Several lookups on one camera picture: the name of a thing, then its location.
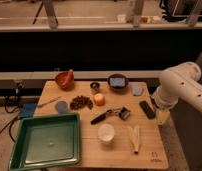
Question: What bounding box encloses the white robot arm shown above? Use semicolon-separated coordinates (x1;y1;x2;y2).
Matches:
151;62;202;125

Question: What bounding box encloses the small metal cup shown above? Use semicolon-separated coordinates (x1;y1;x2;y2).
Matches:
90;82;100;94

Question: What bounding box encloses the black remote control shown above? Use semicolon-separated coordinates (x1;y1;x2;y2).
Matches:
139;101;155;119

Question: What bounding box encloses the yellow corn husk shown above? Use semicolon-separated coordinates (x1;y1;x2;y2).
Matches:
127;125;140;154

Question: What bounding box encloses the dark bowl with blue sponge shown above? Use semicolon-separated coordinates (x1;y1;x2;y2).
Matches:
107;74;129;92

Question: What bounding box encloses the pile of brown nuts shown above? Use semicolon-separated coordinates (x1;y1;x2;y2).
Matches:
70;95;93;110

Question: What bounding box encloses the grey round lid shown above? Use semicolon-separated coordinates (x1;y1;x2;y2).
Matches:
55;101;68;114

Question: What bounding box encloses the red bowl with spoon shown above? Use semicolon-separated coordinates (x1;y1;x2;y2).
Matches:
55;69;74;89

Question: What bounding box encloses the wooden stick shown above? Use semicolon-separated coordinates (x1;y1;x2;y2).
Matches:
37;96;61;108

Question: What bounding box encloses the green plastic tray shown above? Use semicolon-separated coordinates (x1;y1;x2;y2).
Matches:
8;113;81;171

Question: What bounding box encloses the blue cloth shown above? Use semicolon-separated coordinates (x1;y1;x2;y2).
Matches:
19;103;36;118

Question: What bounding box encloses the black cable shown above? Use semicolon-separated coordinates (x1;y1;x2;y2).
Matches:
0;80;26;144

